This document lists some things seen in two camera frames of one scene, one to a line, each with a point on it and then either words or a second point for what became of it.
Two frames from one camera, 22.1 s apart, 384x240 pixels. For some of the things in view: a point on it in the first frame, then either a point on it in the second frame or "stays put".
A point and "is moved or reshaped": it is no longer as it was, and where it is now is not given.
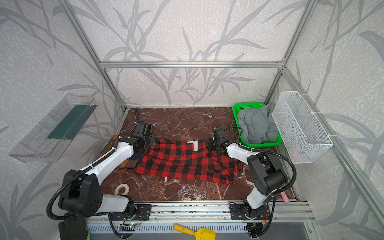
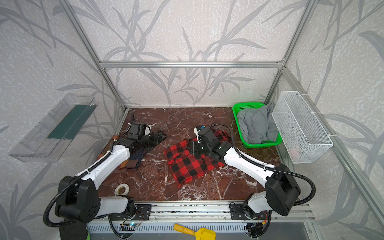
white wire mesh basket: x=303 y=137 stays put
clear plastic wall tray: x=48 y=140 stays put
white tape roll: x=122 y=185 stays put
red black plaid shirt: x=187 y=160 is moved or reshaped
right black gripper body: x=212 y=144 -> x=196 y=148
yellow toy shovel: x=202 y=234 stays put
